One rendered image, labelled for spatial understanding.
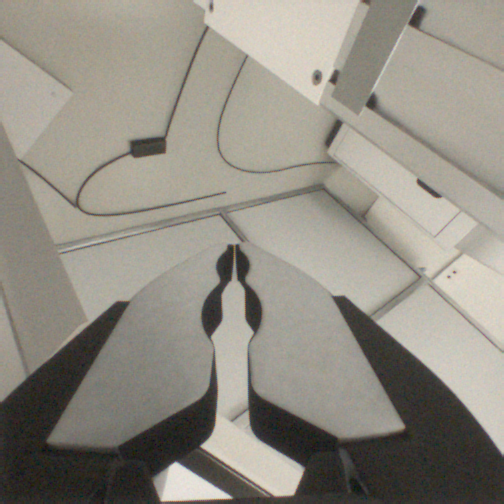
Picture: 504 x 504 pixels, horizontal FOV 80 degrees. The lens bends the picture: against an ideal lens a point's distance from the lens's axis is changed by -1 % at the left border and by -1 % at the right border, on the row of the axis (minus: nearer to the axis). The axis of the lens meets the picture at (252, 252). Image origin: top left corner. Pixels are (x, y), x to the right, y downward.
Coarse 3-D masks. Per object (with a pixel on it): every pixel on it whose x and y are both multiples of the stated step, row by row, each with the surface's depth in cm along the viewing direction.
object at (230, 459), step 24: (72, 336) 22; (216, 432) 25; (240, 432) 28; (192, 456) 23; (216, 456) 24; (240, 456) 25; (264, 456) 28; (216, 480) 24; (240, 480) 24; (264, 480) 25; (288, 480) 28
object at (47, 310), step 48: (0, 48) 75; (0, 96) 81; (48, 96) 88; (0, 144) 68; (0, 192) 56; (0, 240) 48; (48, 240) 56; (0, 288) 43; (48, 288) 48; (0, 336) 40; (48, 336) 42; (0, 384) 38
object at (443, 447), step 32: (352, 320) 8; (384, 352) 7; (384, 384) 6; (416, 384) 6; (416, 416) 6; (448, 416) 6; (352, 448) 5; (384, 448) 5; (416, 448) 5; (448, 448) 5; (480, 448) 5; (352, 480) 5; (384, 480) 5; (416, 480) 5; (448, 480) 5; (480, 480) 5
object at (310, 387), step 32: (256, 256) 10; (256, 288) 9; (288, 288) 9; (320, 288) 9; (256, 320) 9; (288, 320) 8; (320, 320) 8; (256, 352) 7; (288, 352) 7; (320, 352) 7; (352, 352) 7; (256, 384) 6; (288, 384) 6; (320, 384) 6; (352, 384) 6; (256, 416) 6; (288, 416) 6; (320, 416) 6; (352, 416) 6; (384, 416) 6; (288, 448) 6; (320, 448) 6
